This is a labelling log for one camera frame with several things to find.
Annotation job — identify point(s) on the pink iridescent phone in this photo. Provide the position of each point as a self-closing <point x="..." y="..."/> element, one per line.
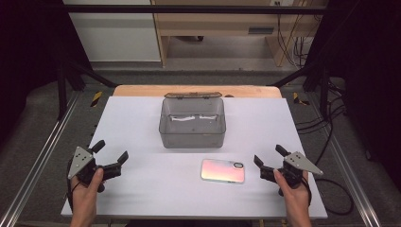
<point x="220" y="170"/>

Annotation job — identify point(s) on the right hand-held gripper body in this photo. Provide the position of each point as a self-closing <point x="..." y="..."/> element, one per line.
<point x="296" y="170"/>

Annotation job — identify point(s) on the aluminium rail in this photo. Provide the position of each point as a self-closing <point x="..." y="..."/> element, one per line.
<point x="350" y="170"/>
<point x="41" y="151"/>

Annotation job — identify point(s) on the black horizontal frame bar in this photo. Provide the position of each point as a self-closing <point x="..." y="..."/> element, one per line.
<point x="189" y="9"/>

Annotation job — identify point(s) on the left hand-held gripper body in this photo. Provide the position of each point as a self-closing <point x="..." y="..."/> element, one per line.
<point x="82" y="164"/>

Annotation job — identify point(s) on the transparent grey lidded box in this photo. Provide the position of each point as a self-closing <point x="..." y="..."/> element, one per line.
<point x="192" y="138"/>

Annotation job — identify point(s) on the black frame strut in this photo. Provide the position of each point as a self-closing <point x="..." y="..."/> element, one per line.
<point x="302" y="74"/>
<point x="91" y="75"/>

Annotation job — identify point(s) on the white cabinet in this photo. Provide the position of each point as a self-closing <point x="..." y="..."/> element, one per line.
<point x="116" y="34"/>

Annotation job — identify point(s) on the person's left hand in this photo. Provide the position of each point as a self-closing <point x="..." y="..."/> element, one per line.
<point x="85" y="192"/>

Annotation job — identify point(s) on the light wooden desk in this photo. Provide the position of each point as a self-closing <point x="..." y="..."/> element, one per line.
<point x="217" y="22"/>

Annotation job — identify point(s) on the black curtain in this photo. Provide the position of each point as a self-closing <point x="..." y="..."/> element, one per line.
<point x="369" y="69"/>
<point x="28" y="47"/>

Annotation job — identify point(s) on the person's right hand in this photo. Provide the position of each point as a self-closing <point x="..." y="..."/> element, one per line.
<point x="293" y="195"/>

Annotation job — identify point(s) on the dark green flat object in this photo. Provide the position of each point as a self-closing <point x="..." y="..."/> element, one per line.
<point x="260" y="31"/>

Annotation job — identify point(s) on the yellow black tape marker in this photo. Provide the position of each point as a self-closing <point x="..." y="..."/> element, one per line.
<point x="96" y="99"/>
<point x="298" y="99"/>

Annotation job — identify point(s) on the wooden table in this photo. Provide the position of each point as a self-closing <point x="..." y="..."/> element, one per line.
<point x="142" y="90"/>

